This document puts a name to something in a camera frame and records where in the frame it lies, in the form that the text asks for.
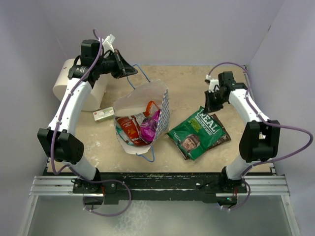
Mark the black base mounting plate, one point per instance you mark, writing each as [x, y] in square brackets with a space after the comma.
[205, 187]

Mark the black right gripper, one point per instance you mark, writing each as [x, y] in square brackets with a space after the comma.
[209, 107]

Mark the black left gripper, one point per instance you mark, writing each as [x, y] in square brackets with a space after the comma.
[128, 70]

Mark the white paper towel roll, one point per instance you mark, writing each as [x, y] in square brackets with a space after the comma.
[93, 101]

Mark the red orange snack bag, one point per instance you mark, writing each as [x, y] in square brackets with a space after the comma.
[128, 127]

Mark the blue checkered paper bag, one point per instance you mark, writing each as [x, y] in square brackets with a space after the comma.
[136, 102]

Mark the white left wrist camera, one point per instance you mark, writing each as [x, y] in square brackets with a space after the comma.
[107, 44]

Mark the magenta snack bag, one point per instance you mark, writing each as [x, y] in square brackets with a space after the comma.
[149, 126]

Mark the brown chips bag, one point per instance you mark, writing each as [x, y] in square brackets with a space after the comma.
[221, 135]

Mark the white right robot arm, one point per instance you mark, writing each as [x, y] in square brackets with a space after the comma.
[260, 139]

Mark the green chips bag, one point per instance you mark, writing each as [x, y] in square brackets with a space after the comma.
[197, 135]

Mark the aluminium rail frame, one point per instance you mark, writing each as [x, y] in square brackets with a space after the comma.
[55, 210]

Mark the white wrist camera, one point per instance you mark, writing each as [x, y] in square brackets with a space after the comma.
[213, 84]
[107, 44]

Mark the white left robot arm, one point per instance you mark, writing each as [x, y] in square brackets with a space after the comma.
[58, 140]

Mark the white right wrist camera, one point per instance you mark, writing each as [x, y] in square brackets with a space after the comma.
[213, 84]

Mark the small green white box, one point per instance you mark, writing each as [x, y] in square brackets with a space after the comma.
[103, 115]

